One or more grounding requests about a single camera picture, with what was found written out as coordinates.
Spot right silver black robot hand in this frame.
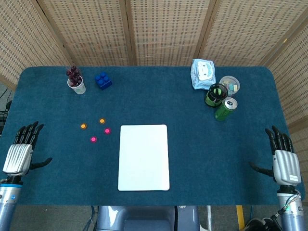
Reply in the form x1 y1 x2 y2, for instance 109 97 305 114
248 125 301 186

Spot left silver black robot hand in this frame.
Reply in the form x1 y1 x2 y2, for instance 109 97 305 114
2 121 53 178

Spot blue toy brick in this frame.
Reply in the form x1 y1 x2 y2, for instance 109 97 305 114
94 72 113 91

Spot white rectangular board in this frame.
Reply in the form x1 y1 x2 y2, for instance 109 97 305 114
117 124 170 192

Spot green drink can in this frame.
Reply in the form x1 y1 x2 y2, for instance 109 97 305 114
214 96 238 122

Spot white paper cup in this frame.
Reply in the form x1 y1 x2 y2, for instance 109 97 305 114
67 76 87 95

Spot white metal table leg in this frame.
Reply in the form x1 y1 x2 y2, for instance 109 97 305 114
206 205 214 231

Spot dark teal table mat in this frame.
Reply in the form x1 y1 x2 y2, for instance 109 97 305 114
0 66 291 206

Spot clear round plastic container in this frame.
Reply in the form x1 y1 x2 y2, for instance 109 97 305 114
218 75 241 97

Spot dark red grape bunch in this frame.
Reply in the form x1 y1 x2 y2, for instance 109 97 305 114
66 65 83 87

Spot black green mesh pen holder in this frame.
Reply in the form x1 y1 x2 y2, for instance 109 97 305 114
205 83 229 108

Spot light blue wet wipes pack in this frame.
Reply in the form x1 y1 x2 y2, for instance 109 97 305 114
190 58 216 90

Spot grey-blue robot torso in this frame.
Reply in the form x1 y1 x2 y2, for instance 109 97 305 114
96 205 200 231

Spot woven bamboo folding screen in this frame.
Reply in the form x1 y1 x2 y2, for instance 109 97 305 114
0 0 308 167

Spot black cable bundle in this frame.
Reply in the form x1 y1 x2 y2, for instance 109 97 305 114
0 86 13 130

